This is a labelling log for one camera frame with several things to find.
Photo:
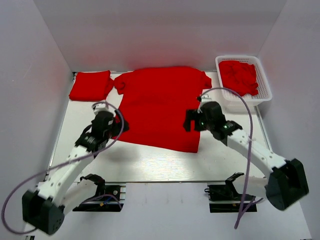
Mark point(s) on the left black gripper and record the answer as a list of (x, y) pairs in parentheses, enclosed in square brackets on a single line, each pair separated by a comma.
[(118, 129)]

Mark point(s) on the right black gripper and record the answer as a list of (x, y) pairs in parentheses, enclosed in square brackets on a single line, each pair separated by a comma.
[(191, 115)]

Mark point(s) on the red t shirt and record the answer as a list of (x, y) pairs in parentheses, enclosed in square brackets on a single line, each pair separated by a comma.
[(91, 86), (154, 103)]

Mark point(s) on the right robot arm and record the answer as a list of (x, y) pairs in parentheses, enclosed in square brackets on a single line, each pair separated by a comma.
[(284, 181)]

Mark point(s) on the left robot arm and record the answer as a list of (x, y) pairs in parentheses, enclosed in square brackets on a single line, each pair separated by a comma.
[(46, 207)]

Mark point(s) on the red shirts pile in basket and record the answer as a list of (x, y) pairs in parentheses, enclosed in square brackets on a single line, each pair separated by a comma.
[(239, 76)]

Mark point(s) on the folded red t shirt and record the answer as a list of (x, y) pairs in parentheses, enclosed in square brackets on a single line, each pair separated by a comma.
[(91, 86)]

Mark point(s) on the white plastic basket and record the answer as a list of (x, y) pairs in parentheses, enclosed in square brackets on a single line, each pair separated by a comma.
[(264, 91)]

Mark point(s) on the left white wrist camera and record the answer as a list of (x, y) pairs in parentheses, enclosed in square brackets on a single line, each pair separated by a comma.
[(101, 106)]

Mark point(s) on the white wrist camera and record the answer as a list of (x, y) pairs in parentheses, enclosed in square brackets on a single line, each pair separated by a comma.
[(101, 106), (204, 98)]

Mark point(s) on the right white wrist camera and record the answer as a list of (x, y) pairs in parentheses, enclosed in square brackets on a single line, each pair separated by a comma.
[(204, 98)]

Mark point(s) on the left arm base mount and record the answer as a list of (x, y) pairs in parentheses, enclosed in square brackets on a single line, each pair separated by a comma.
[(109, 198)]

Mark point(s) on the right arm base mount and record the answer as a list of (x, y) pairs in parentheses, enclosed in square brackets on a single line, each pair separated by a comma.
[(221, 199)]

